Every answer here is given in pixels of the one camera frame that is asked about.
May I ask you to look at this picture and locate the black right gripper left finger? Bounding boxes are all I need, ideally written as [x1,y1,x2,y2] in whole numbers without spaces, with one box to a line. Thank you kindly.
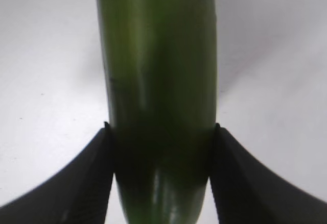
[1,123,113,223]

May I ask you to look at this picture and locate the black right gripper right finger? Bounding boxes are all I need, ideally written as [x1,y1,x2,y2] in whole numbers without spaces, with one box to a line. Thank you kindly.
[209,123,326,223]

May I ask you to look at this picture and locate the green cucumber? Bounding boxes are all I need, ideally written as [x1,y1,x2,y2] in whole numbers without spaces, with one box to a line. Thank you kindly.
[97,0,217,223]

